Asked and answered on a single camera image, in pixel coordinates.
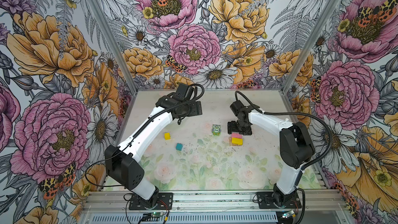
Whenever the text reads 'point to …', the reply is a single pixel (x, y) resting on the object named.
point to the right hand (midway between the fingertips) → (237, 136)
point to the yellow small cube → (167, 136)
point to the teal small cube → (179, 146)
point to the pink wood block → (236, 135)
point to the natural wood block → (230, 141)
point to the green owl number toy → (216, 130)
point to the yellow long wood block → (237, 141)
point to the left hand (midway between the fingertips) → (192, 115)
